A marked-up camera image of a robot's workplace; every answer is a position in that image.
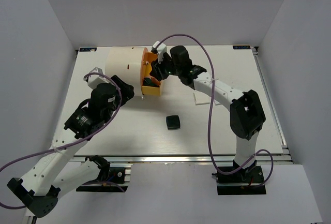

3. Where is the white square compact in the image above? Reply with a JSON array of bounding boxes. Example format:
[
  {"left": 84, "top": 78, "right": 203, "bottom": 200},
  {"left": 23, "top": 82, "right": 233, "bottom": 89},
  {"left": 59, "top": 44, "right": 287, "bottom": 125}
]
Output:
[{"left": 193, "top": 92, "right": 210, "bottom": 106}]

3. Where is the cream round drawer organizer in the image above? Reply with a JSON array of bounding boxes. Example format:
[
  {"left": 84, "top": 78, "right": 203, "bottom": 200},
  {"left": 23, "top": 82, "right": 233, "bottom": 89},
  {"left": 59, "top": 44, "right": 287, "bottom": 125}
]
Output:
[{"left": 105, "top": 47, "right": 148, "bottom": 97}]

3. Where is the purple cable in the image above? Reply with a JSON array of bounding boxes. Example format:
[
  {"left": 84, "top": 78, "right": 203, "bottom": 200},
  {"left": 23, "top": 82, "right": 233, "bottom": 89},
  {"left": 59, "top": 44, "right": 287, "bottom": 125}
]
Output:
[
  {"left": 157, "top": 34, "right": 275, "bottom": 189},
  {"left": 0, "top": 73, "right": 122, "bottom": 208}
]

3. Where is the blue label sticker left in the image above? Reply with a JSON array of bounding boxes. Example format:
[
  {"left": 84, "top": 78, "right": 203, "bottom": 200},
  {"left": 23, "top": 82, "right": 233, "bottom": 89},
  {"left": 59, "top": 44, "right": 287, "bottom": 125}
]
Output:
[{"left": 79, "top": 47, "right": 97, "bottom": 52}]

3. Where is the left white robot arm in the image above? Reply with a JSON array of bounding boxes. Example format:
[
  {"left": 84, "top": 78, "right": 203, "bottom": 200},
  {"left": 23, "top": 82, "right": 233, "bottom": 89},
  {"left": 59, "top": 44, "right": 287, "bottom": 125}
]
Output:
[{"left": 7, "top": 72, "right": 134, "bottom": 218}]

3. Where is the blue label sticker right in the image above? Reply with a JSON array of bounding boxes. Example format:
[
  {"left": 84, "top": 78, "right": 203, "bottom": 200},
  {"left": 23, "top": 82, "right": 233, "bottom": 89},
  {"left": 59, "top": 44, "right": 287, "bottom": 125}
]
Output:
[{"left": 232, "top": 45, "right": 251, "bottom": 50}]

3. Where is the yellow drawer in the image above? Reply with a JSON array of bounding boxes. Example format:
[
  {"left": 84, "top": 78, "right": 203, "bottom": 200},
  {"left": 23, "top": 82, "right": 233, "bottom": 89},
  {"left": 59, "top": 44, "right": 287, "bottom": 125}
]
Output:
[{"left": 141, "top": 49, "right": 163, "bottom": 96}]

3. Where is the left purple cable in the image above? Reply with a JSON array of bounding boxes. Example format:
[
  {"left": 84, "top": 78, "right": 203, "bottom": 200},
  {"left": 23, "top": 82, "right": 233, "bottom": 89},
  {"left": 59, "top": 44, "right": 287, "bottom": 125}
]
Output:
[{"left": 0, "top": 73, "right": 122, "bottom": 208}]

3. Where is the black square compact case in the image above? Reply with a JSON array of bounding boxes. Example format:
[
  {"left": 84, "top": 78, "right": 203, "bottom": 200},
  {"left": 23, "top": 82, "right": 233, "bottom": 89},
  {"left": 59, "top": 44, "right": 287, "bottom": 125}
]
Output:
[{"left": 166, "top": 115, "right": 180, "bottom": 130}]

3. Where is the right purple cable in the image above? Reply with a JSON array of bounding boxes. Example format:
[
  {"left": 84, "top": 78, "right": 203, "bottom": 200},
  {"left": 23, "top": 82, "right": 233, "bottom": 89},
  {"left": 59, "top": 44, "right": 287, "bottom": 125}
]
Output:
[{"left": 157, "top": 34, "right": 275, "bottom": 189}]

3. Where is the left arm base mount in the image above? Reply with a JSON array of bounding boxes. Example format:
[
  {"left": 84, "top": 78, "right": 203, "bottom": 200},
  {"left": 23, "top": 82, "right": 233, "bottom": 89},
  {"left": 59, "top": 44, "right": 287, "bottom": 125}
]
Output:
[{"left": 76, "top": 155, "right": 128, "bottom": 193}]

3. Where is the blue label sticker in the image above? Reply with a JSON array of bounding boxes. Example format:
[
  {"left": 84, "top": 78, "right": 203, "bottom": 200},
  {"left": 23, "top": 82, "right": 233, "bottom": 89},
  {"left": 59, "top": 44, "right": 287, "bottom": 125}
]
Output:
[
  {"left": 232, "top": 45, "right": 251, "bottom": 50},
  {"left": 79, "top": 47, "right": 97, "bottom": 52}
]

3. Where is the dark green puff with label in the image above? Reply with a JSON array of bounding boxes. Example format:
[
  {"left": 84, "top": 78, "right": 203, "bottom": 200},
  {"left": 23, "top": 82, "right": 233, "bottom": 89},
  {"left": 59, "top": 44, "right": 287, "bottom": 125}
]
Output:
[{"left": 143, "top": 78, "right": 153, "bottom": 86}]

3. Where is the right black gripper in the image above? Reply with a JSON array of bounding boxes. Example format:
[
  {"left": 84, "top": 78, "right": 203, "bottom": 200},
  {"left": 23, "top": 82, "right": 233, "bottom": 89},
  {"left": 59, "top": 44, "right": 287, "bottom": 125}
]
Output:
[{"left": 149, "top": 52, "right": 182, "bottom": 82}]

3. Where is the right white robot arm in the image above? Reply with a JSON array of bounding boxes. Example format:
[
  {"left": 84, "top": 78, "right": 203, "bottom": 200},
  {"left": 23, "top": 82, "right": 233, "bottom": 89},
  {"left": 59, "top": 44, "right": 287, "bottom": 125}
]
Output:
[{"left": 150, "top": 41, "right": 266, "bottom": 182}]

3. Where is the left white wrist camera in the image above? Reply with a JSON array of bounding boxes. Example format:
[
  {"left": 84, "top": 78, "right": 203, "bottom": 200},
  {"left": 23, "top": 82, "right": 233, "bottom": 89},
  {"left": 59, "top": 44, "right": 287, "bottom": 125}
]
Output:
[{"left": 83, "top": 67, "right": 110, "bottom": 89}]

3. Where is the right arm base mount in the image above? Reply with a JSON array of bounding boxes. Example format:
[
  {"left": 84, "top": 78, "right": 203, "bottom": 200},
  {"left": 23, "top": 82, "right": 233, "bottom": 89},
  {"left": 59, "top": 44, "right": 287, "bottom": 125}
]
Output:
[{"left": 212, "top": 165, "right": 266, "bottom": 196}]

